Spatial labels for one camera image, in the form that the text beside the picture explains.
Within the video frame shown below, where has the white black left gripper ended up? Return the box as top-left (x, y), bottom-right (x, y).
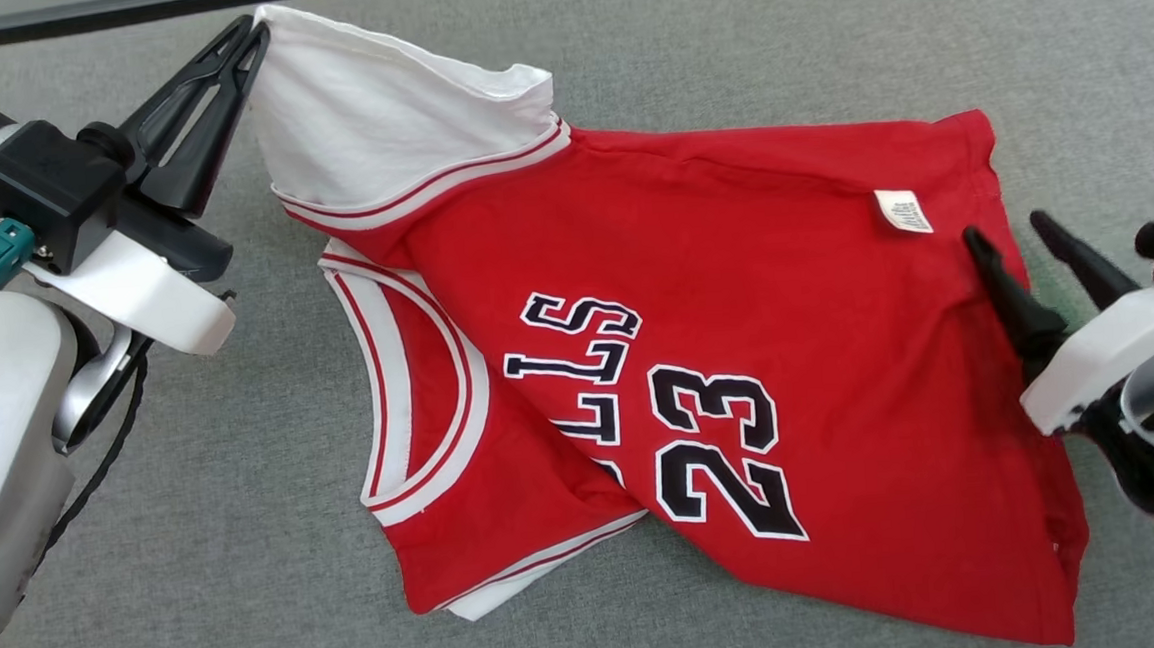
top-left (0, 13), bottom-right (290, 369)

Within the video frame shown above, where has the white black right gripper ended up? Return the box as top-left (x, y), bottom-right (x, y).
top-left (961, 204), bottom-right (1154, 441)

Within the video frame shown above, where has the red basketball jersey number 23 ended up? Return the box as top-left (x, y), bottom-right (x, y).
top-left (242, 0), bottom-right (1099, 648)

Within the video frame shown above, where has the grey fabric sofa seat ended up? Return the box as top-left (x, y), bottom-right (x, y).
top-left (0, 0), bottom-right (1154, 648)

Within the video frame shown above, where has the grey wall base rail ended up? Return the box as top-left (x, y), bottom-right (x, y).
top-left (0, 0), bottom-right (465, 55)

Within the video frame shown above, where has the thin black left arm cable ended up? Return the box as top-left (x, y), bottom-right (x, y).
top-left (0, 330), bottom-right (166, 605)

